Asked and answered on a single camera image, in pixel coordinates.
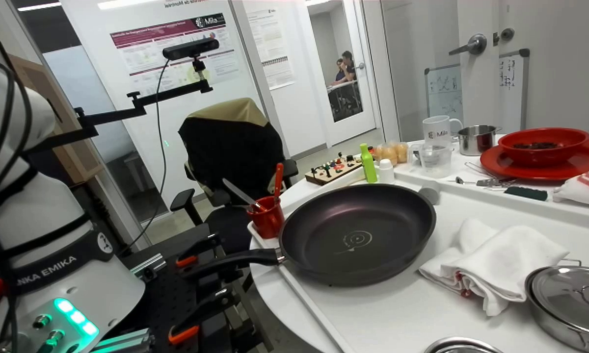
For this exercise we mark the white cloth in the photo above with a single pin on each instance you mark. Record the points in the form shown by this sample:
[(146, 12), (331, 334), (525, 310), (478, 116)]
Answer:
[(503, 261)]

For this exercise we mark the black frying pan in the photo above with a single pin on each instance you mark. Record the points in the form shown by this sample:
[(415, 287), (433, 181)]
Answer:
[(360, 238)]

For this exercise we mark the steel lidded pan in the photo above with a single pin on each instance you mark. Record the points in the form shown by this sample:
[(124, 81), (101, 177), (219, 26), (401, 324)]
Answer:
[(570, 300)]

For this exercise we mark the red spatula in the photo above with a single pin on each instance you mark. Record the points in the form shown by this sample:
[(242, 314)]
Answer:
[(280, 177)]

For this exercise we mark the wooden board with pieces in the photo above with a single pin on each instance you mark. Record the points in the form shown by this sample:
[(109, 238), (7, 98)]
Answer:
[(335, 169)]

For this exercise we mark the red cup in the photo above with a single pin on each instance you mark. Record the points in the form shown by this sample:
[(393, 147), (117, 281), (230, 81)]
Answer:
[(268, 218)]

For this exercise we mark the black chair with tan cover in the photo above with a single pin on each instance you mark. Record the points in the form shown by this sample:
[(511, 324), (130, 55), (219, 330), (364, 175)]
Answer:
[(232, 149)]

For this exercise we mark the green bottle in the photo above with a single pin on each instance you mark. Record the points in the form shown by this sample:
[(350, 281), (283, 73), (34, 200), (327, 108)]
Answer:
[(370, 167)]

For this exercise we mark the small white bottle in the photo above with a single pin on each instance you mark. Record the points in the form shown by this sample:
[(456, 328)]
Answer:
[(386, 171)]

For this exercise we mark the clear egg carton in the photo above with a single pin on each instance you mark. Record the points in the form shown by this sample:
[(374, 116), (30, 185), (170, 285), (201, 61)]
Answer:
[(393, 151)]

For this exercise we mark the distant dark-clothed person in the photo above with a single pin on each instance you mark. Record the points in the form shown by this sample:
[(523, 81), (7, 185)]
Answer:
[(346, 69)]

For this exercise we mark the white notice sheet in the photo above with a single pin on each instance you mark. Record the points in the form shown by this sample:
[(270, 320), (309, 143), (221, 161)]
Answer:
[(268, 45)]

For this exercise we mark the clear plastic cup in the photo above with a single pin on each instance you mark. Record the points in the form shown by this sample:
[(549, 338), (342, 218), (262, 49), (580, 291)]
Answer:
[(435, 159)]

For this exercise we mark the small leaning whiteboard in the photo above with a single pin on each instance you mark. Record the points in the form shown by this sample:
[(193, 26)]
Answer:
[(444, 91)]

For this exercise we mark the steel cup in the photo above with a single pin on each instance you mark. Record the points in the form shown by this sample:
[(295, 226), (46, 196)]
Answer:
[(476, 140)]

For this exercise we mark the purple header poster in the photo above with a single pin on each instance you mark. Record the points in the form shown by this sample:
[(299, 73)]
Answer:
[(168, 32)]

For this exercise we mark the black phone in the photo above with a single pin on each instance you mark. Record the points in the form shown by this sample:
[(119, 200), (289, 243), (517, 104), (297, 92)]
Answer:
[(525, 192)]

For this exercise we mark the paper sheet holder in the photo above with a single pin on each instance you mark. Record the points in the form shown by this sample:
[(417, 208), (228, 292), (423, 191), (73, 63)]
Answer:
[(511, 89)]

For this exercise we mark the red plate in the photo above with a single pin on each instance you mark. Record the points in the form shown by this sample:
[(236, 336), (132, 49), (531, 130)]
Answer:
[(543, 171)]

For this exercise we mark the red bowl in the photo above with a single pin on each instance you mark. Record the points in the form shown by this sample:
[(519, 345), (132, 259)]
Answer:
[(543, 140)]

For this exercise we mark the metal door lock knob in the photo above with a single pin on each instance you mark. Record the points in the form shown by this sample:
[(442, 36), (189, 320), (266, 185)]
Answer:
[(503, 36)]

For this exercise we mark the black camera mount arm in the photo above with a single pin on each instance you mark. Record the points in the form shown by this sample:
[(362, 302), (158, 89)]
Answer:
[(170, 92)]

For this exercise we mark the black stereo camera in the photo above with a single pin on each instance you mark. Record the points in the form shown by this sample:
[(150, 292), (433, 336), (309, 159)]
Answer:
[(189, 47)]

